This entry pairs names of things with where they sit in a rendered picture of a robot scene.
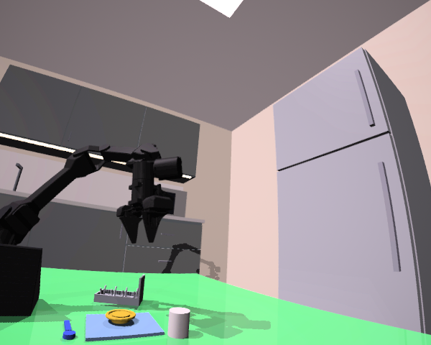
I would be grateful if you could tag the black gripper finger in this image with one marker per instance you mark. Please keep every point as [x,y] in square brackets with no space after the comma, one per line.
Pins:
[131,226]
[151,220]

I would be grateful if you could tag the white cylinder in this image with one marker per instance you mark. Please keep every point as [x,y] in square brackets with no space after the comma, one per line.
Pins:
[178,324]

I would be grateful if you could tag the dark grey dish rack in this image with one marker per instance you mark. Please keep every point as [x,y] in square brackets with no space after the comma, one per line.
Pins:
[121,297]

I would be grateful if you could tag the light blue flat rectangular slab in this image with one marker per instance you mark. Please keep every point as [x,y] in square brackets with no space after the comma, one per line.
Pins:
[98,327]

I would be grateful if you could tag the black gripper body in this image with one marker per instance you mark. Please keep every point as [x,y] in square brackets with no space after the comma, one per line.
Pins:
[144,199]

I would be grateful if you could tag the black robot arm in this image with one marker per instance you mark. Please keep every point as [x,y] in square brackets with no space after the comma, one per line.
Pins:
[17,219]

